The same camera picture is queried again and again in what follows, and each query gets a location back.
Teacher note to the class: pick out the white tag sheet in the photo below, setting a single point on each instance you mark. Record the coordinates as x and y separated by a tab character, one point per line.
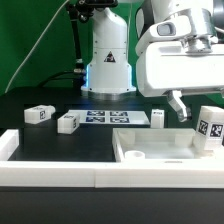
111	117

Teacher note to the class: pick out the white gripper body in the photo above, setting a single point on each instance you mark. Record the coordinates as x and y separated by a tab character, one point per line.
165	66

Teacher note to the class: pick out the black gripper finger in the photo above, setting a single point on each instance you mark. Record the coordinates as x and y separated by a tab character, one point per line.
174	100

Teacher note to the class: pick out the white U-shaped fixture wall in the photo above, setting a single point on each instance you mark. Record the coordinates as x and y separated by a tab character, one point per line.
156	174

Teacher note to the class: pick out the white square tabletop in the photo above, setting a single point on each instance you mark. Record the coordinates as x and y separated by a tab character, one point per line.
147	145

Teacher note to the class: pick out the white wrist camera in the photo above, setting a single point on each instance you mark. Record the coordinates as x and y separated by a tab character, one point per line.
169	30

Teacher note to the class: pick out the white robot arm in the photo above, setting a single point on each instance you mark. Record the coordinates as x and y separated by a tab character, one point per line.
109	75

